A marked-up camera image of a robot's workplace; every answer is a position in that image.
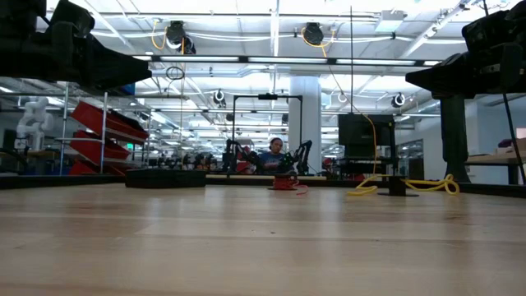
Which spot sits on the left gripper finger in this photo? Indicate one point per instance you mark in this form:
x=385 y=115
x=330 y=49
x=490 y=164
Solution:
x=115 y=67

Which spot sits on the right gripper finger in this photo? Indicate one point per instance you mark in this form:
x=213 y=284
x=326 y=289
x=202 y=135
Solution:
x=444 y=78

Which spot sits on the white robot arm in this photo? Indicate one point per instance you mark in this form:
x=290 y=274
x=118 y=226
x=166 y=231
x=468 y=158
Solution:
x=33 y=123

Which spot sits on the blue storage bin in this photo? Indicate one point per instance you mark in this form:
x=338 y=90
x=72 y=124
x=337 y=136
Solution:
x=129 y=89

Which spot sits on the red plastic bin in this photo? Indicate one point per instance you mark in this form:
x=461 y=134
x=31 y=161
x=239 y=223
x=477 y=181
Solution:
x=88 y=168
x=107 y=121
x=98 y=149

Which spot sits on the metal shelf rack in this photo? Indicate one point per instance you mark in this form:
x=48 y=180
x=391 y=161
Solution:
x=104 y=123

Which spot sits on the tall black column stand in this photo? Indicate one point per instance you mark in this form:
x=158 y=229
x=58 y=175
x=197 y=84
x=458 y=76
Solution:
x=454 y=140

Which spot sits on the wooden side table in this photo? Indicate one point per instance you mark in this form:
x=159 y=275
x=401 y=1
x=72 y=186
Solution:
x=493 y=158

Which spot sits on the black monitor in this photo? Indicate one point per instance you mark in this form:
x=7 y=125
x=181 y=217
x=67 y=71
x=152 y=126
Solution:
x=363 y=133

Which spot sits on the white pillar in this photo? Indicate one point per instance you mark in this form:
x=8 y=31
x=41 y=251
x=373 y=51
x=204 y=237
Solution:
x=305 y=115

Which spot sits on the person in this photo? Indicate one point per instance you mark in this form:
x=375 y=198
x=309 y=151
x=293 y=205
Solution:
x=273 y=160

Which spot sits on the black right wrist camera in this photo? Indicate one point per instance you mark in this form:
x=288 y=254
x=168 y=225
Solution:
x=489 y=29

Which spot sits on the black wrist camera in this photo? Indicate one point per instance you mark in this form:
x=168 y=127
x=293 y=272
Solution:
x=489 y=29
x=72 y=12

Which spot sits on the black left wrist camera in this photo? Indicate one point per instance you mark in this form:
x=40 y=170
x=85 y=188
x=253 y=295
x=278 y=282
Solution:
x=72 y=12

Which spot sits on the long horizontal light rail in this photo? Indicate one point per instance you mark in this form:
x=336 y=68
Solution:
x=205 y=58

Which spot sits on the black aluminium table frame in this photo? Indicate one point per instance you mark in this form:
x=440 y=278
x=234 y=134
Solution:
x=61 y=181

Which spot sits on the distant black gantry frame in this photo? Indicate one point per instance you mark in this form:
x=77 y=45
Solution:
x=267 y=97

